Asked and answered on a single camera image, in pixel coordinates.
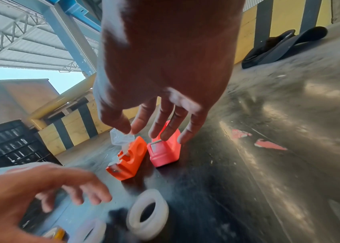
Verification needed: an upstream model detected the orange tape dispenser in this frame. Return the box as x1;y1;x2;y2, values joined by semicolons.
106;136;148;181

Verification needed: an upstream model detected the blue steel column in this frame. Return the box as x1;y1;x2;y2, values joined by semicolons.
37;0;99;77

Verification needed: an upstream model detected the yellow black striped barrier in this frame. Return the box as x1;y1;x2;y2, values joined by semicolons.
35;0;338;155

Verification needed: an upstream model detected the person's right hand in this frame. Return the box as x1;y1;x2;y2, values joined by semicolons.
93;0;246;145

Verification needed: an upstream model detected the black sandal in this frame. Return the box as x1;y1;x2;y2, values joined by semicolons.
258;26;328;65
241;29;296;70

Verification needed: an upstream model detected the black plastic crate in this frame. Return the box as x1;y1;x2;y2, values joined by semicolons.
0;119;63;173

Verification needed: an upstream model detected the clear plastic tape piece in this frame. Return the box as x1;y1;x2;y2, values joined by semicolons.
110;128;135;153

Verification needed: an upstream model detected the yellow small object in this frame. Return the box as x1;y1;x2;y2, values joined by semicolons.
42;226;67;241

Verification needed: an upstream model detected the red tape dispenser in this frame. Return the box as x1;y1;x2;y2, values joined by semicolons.
147;120;183;168

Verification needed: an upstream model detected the white tape roll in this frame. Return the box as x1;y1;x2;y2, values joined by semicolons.
126;189;169;239
73;218;108;243

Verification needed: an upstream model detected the person's left hand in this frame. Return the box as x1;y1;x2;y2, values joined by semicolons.
0;164;112;243

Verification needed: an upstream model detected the brick building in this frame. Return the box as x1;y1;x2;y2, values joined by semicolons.
0;78;60;131

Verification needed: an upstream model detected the yellow metal pipe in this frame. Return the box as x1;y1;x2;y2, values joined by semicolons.
30;72;97;131

